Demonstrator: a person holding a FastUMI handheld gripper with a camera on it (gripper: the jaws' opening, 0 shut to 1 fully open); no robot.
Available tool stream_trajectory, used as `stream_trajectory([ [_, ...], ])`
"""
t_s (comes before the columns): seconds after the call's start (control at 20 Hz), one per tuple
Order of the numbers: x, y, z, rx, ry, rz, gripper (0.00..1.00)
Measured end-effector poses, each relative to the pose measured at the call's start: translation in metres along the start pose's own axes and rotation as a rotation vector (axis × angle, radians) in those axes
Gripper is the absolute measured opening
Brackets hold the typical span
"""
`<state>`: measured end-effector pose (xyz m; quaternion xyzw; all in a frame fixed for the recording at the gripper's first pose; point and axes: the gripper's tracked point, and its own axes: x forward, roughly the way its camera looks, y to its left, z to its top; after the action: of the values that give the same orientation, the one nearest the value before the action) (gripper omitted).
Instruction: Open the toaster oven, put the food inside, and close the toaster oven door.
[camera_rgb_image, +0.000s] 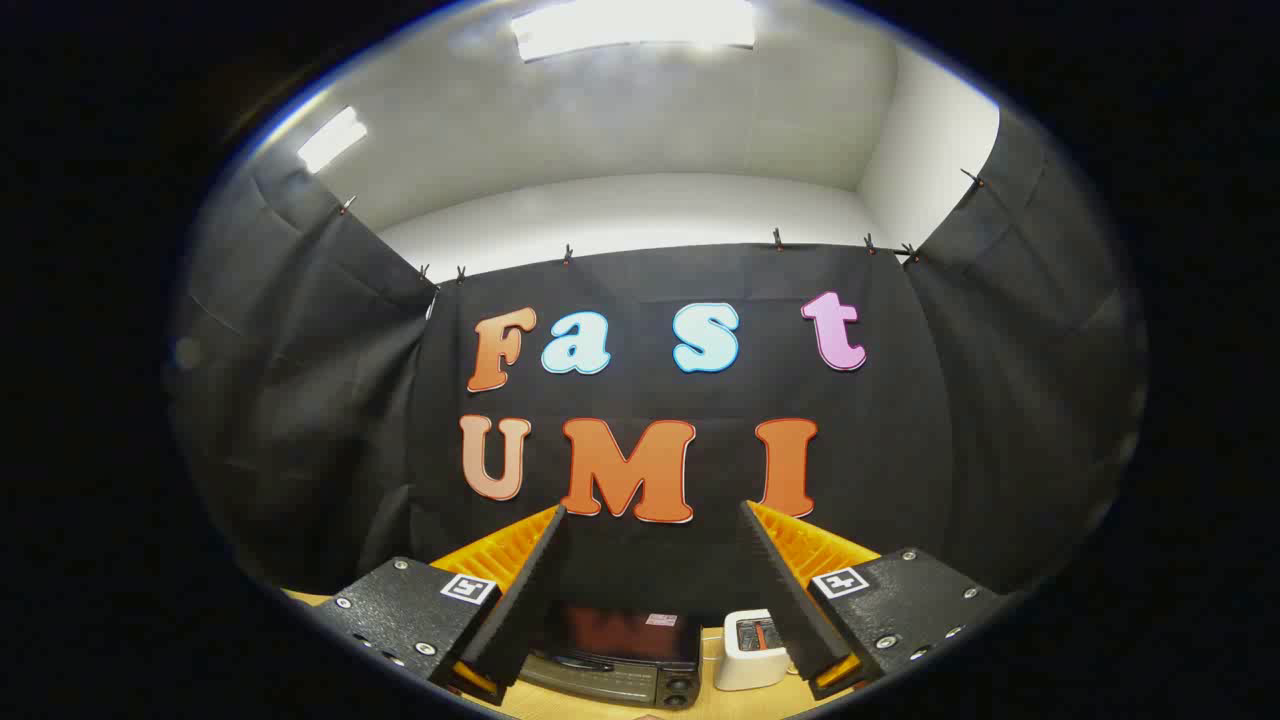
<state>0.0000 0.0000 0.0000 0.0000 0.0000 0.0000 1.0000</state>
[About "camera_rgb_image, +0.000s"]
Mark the black toaster oven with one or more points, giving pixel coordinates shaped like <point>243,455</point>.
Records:
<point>620,645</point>

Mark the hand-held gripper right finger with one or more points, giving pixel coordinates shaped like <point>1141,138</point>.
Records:
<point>785,590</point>

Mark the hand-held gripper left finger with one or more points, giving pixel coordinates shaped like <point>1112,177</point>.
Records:
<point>535,590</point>

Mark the white pop-up toaster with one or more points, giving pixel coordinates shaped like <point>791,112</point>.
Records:
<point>745,660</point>

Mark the small ceiling light panel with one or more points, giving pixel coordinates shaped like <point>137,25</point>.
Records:
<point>332,139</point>

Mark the large ceiling light panel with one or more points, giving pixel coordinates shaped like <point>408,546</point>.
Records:
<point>635,25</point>

